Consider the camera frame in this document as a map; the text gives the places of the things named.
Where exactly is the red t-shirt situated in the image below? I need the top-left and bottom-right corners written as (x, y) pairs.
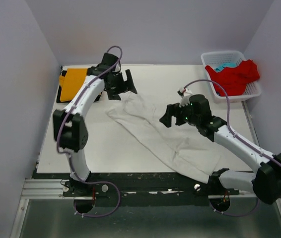
top-left (205, 60), bottom-right (260, 96)

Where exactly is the teal t-shirt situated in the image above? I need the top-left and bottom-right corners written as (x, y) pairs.
top-left (214, 62), bottom-right (237, 72)

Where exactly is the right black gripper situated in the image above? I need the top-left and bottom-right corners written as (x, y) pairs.
top-left (159, 100), bottom-right (200, 128)

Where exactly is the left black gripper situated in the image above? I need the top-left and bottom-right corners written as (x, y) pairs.
top-left (106, 70), bottom-right (137, 101)

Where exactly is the white t-shirt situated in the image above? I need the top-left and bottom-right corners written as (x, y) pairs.
top-left (106, 94), bottom-right (221, 183)

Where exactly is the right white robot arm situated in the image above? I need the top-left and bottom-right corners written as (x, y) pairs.
top-left (159, 94), bottom-right (281, 204)

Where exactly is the aluminium rail frame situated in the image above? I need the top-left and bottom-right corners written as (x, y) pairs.
top-left (22, 140), bottom-right (254, 203)

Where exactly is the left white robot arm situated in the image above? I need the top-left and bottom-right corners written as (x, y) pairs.
top-left (53, 52), bottom-right (137, 196)

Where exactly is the white plastic basket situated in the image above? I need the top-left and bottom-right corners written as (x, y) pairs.
top-left (201, 50), bottom-right (262, 102)

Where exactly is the purple cable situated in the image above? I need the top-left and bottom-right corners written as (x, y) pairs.
top-left (56, 46), bottom-right (123, 218)
top-left (179, 79), bottom-right (281, 217)

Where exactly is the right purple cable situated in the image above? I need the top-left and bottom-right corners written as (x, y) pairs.
top-left (179, 79), bottom-right (281, 217)

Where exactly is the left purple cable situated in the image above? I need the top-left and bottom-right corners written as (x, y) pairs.
top-left (56, 46), bottom-right (123, 218)

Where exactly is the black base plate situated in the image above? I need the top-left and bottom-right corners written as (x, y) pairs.
top-left (63, 172), bottom-right (239, 207)

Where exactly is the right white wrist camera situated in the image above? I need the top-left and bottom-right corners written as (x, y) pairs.
top-left (177, 88), bottom-right (193, 107)

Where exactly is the folded yellow t-shirt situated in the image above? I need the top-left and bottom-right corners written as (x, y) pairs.
top-left (59, 68), bottom-right (88, 102)

